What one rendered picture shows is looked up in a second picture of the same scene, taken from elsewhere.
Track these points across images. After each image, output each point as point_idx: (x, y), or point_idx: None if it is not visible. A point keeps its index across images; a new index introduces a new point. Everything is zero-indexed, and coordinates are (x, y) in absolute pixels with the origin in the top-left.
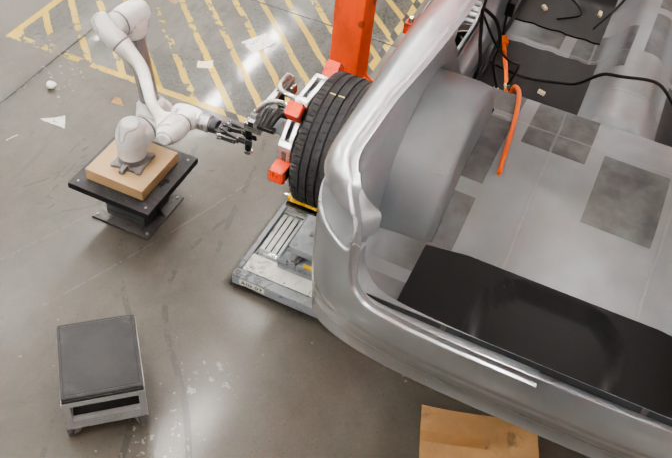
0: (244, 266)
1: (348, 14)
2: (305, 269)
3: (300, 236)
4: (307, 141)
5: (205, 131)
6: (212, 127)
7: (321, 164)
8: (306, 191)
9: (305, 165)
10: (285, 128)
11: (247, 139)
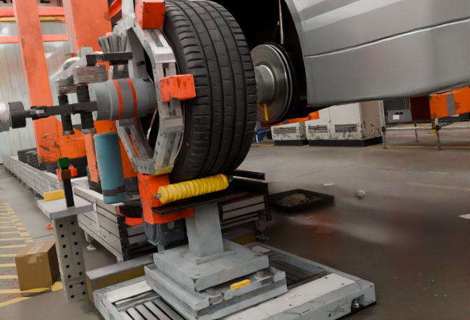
0: None
1: (90, 8)
2: (238, 288)
3: (189, 270)
4: (191, 26)
5: (7, 121)
6: (19, 107)
7: (226, 42)
8: (222, 101)
9: (210, 52)
10: (147, 38)
11: (87, 102)
